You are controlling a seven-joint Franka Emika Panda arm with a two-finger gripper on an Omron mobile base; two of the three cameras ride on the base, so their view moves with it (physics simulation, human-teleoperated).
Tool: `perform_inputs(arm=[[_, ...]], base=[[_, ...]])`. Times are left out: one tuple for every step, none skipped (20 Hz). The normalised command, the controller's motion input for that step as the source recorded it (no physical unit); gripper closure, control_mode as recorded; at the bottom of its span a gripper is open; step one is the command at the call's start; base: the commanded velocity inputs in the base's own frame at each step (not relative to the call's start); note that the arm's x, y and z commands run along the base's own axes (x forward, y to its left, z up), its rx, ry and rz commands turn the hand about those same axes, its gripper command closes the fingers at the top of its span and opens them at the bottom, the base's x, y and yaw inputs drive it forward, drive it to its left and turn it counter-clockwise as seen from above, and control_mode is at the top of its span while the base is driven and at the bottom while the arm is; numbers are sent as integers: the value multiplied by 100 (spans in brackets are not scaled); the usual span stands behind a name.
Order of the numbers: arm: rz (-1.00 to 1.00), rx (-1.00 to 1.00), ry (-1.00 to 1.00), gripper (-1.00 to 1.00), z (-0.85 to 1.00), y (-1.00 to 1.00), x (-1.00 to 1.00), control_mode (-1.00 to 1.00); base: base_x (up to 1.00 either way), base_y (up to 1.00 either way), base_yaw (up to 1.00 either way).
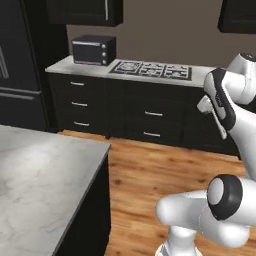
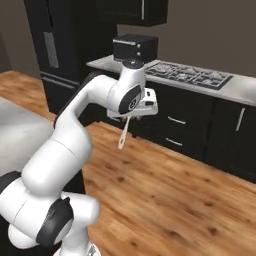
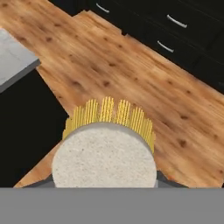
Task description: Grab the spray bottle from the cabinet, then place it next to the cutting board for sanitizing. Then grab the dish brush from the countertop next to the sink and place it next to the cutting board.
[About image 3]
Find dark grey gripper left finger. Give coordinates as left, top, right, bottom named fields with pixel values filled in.
left=23, top=174, right=56, bottom=189

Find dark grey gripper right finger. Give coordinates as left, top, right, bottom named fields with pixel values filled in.
left=156, top=171, right=188, bottom=189

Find white dish brush yellow bristles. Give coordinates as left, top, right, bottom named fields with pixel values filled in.
left=51, top=95, right=158, bottom=189

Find black island cabinet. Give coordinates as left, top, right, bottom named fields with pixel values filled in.
left=0, top=69, right=70, bottom=189

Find black drawer cabinet run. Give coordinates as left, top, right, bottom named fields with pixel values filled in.
left=47, top=0, right=224, bottom=95

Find silver drawer handle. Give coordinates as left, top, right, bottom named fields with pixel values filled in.
left=95, top=2, right=111, bottom=14
left=166, top=13, right=188, bottom=29
left=157, top=39, right=175, bottom=54

